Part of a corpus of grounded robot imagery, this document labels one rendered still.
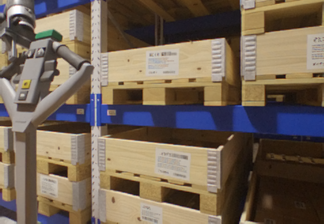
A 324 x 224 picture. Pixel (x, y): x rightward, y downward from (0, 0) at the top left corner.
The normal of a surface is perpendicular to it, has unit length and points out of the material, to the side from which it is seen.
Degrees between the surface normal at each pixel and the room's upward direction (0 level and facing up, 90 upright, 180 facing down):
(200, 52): 90
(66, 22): 90
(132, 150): 90
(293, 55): 90
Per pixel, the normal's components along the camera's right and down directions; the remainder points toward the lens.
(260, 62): -0.46, 0.01
